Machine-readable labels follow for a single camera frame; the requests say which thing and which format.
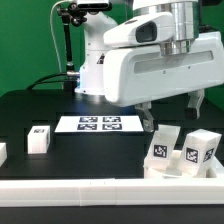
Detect black cables at base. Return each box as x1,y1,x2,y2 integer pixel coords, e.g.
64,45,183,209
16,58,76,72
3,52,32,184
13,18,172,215
26,72,78,91

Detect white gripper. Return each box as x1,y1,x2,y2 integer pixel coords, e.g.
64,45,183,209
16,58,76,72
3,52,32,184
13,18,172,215
103,32,224,132

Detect white round stool seat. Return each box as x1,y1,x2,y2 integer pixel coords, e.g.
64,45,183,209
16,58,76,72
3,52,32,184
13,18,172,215
144,150,218,179

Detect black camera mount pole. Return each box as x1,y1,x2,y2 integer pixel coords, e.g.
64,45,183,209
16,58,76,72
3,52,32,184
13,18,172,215
57,2,87,94

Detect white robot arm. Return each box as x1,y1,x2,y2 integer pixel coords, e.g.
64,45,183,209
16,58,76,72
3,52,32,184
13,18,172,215
76,0,224,131

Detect white cable on pole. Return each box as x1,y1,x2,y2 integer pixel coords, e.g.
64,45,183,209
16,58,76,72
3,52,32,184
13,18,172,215
49,0,78,74

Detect white sheet with tags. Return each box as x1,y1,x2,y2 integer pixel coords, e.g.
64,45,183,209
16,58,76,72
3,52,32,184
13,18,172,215
55,116,143,133

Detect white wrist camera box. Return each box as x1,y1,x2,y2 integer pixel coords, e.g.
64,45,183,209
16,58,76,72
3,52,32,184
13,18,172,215
103,12,174,48

